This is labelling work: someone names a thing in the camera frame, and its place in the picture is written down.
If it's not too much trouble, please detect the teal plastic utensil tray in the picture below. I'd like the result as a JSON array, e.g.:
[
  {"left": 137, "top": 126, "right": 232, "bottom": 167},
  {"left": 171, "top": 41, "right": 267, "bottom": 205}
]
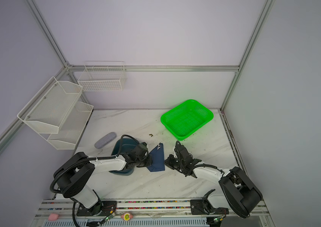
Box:
[{"left": 110, "top": 138, "right": 140, "bottom": 176}]

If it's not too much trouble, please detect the dark blue paper napkin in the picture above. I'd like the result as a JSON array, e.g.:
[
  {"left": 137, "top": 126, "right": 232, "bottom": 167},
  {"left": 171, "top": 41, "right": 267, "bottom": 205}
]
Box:
[{"left": 147, "top": 143, "right": 165, "bottom": 172}]

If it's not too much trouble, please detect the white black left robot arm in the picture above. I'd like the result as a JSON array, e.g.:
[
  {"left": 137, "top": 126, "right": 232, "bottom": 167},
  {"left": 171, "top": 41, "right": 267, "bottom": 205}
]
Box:
[{"left": 49, "top": 149, "right": 156, "bottom": 210}]

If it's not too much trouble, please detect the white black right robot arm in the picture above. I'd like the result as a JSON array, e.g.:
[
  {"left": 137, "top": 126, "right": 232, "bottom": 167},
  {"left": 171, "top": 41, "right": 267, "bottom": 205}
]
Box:
[{"left": 164, "top": 141, "right": 263, "bottom": 218}]

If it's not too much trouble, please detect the green perforated plastic basket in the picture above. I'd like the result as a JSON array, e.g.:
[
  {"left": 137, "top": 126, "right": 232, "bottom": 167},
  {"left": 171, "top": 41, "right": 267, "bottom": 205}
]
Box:
[{"left": 160, "top": 99, "right": 214, "bottom": 141}]

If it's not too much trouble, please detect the grey oval stone pad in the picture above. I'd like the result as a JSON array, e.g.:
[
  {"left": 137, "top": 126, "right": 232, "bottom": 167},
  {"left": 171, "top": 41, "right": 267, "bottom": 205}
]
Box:
[{"left": 94, "top": 132, "right": 117, "bottom": 149}]

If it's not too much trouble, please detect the pink green round toy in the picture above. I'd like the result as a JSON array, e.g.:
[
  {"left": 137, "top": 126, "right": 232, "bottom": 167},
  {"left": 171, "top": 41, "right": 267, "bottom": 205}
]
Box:
[{"left": 121, "top": 212, "right": 134, "bottom": 221}]

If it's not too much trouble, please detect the white mesh two-tier shelf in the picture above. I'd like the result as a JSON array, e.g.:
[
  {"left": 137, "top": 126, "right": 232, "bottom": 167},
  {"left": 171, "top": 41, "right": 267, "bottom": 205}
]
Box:
[{"left": 17, "top": 77, "right": 93, "bottom": 150}]

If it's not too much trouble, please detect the pink small toy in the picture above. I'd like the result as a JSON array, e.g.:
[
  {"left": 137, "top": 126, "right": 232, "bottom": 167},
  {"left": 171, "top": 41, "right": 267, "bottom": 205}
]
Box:
[{"left": 48, "top": 213, "right": 59, "bottom": 221}]

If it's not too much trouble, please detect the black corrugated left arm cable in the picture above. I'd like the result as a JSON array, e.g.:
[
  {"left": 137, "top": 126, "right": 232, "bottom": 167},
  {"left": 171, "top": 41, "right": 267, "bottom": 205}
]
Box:
[{"left": 49, "top": 134, "right": 140, "bottom": 227}]

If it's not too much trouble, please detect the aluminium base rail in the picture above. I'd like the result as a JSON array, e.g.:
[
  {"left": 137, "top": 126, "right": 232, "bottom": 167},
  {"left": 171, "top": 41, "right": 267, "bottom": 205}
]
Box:
[{"left": 31, "top": 198, "right": 275, "bottom": 227}]

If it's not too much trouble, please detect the white wire wall basket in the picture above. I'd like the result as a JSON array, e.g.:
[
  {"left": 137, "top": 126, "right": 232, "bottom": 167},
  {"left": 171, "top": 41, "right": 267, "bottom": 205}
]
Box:
[{"left": 78, "top": 61, "right": 127, "bottom": 92}]

